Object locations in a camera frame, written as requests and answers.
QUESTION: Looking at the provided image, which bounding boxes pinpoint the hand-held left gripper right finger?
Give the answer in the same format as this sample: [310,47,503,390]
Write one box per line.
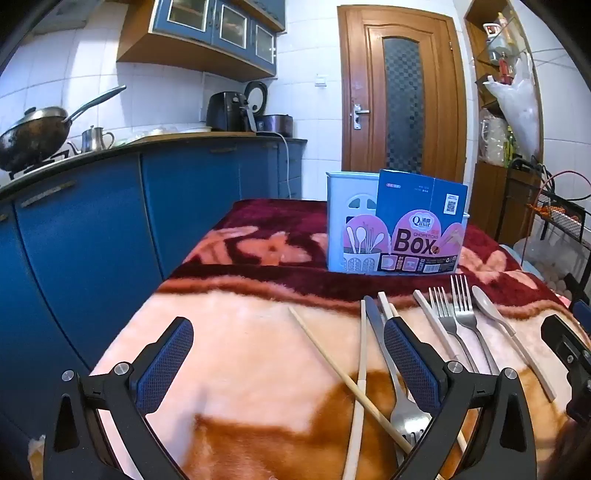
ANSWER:
[382,318,539,480]

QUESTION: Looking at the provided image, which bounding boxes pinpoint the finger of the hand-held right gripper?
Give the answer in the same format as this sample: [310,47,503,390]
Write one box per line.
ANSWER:
[541,315,591,371]

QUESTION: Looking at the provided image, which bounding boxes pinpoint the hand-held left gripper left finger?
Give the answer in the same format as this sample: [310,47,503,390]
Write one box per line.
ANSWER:
[44,316,195,480]

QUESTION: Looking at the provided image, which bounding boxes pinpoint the steel fork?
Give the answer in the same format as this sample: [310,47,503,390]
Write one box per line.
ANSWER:
[364,296,433,446]
[450,274,501,376]
[428,286,480,374]

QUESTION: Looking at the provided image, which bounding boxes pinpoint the white handled spoon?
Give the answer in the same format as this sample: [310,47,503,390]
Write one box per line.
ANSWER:
[471,285,558,402]

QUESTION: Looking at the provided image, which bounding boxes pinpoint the blue chopstick box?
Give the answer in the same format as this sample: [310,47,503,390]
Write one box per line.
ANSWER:
[325,169,469,276]

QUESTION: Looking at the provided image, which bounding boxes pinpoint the pile of white eggs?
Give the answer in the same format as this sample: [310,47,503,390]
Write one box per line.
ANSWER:
[545,270,575,298]

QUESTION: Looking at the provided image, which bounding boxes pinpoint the floral plush blanket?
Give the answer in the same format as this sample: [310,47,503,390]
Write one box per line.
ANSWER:
[90,198,591,480]

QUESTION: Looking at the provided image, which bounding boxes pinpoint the blue base cabinets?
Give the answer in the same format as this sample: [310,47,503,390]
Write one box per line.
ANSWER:
[0,138,308,480]

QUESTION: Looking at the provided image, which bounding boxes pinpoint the wooden shelf unit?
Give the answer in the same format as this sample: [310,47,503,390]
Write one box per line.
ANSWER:
[463,0,548,243]

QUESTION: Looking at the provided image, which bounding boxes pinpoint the white plastic bag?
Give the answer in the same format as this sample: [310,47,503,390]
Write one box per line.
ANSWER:
[484,54,542,160]

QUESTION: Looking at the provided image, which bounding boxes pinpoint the steel kettle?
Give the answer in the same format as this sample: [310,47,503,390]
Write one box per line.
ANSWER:
[82,126,115,153]

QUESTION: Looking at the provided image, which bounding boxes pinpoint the gas stove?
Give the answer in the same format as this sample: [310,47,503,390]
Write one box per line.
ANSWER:
[8,141,81,182]

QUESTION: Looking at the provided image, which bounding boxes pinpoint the white dish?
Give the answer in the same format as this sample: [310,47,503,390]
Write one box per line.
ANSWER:
[134,124,213,139]

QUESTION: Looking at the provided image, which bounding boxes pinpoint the black air fryer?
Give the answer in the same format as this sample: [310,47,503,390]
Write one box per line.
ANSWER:
[206,91,257,133]

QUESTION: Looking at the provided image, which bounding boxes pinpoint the dark steel wok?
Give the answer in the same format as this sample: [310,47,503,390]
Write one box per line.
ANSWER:
[0,85,127,172]

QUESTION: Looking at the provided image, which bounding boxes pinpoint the rice cooker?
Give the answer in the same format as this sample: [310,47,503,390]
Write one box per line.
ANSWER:
[244,80,294,138]

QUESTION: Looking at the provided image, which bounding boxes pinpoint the red bottle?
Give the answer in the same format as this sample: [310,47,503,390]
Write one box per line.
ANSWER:
[496,51,515,86]

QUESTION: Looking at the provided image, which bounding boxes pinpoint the wooden door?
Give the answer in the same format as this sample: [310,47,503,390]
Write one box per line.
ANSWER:
[337,4,468,185]

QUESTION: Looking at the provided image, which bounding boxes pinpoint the grey range hood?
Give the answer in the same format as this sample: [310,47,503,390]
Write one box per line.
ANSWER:
[32,0,88,35]

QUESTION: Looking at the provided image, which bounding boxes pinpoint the black wire rack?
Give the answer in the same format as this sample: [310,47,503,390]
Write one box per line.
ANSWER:
[507,157,591,287]

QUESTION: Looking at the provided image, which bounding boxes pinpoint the red cable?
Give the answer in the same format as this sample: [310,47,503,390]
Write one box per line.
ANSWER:
[538,170,591,200]

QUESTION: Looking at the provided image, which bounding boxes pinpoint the white power cable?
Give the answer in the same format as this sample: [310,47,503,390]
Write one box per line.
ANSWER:
[276,131,291,200]

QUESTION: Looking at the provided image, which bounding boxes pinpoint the blue wall cabinet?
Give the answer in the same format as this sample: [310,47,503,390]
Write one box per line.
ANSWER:
[116,0,287,83]

